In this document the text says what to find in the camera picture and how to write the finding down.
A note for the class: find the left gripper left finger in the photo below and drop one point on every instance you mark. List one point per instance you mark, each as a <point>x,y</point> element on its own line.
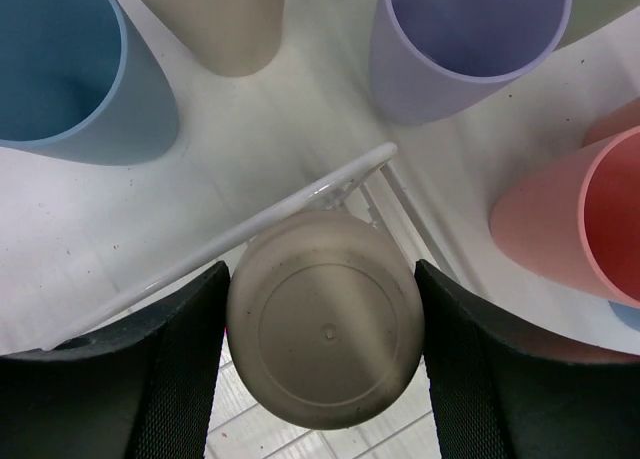
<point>140,387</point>

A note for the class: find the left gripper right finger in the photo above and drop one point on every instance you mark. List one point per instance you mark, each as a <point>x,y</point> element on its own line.
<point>502,387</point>

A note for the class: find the beige cup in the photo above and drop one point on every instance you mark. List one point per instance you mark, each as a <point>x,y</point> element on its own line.
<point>325,322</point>
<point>231,38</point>

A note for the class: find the pink cup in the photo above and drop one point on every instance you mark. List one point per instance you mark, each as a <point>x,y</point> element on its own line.
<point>624,118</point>
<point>576,222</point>

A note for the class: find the blue cup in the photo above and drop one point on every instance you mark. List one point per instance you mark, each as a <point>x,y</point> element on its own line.
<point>78,82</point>
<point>630,316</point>

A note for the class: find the purple cup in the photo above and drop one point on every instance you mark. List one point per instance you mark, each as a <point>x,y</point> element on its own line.
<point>431,59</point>

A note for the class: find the white wire dish rack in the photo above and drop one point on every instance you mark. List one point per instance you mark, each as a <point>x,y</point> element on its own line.
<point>368,188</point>

